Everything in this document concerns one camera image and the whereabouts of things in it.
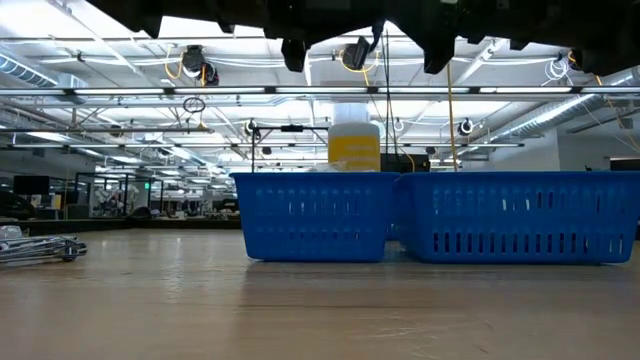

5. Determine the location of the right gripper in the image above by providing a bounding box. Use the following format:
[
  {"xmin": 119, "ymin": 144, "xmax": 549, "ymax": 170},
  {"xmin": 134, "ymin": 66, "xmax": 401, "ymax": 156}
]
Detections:
[{"xmin": 387, "ymin": 0, "xmax": 569, "ymax": 75}]

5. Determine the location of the black hanging cable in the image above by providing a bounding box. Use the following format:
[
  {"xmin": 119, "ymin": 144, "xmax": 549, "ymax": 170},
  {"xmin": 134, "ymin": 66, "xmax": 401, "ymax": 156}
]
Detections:
[{"xmin": 380, "ymin": 29, "xmax": 401, "ymax": 174}]

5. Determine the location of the yellow hanging cord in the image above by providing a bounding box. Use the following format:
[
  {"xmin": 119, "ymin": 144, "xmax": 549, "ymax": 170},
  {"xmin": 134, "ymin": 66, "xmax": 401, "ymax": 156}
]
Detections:
[{"xmin": 446, "ymin": 62, "xmax": 459, "ymax": 173}]

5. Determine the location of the long ceiling light strip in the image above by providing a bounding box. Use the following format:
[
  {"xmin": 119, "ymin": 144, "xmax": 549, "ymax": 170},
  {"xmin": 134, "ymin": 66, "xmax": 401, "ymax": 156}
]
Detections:
[{"xmin": 0, "ymin": 85, "xmax": 640, "ymax": 96}]

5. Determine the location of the silver air duct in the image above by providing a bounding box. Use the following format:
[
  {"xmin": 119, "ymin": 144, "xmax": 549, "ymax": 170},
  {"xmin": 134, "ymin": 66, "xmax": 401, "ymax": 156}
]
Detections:
[{"xmin": 489, "ymin": 67, "xmax": 640, "ymax": 144}]

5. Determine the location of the blue slotted plastic basket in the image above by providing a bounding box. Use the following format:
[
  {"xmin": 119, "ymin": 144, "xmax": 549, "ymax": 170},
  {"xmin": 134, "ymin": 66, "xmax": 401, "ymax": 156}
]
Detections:
[
  {"xmin": 230, "ymin": 172, "xmax": 401, "ymax": 264},
  {"xmin": 394, "ymin": 171, "xmax": 640, "ymax": 265}
]

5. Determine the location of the black monitor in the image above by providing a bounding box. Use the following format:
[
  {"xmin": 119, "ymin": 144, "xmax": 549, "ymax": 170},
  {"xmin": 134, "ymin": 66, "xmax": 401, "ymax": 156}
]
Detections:
[{"xmin": 379, "ymin": 153, "xmax": 431, "ymax": 174}]

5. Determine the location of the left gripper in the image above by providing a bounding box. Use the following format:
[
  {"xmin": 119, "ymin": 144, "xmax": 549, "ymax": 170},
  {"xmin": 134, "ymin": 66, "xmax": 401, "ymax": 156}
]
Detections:
[{"xmin": 264, "ymin": 0, "xmax": 386, "ymax": 72}]

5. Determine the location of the yellow disinfecting wipes canister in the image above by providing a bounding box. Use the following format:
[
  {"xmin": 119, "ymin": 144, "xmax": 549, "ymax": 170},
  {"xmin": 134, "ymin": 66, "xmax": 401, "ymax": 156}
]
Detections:
[{"xmin": 327, "ymin": 102, "xmax": 382, "ymax": 173}]

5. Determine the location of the thin black rig frame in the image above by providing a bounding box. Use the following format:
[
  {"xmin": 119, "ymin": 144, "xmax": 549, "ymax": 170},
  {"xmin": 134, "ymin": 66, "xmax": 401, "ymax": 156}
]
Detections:
[{"xmin": 249, "ymin": 123, "xmax": 331, "ymax": 174}]

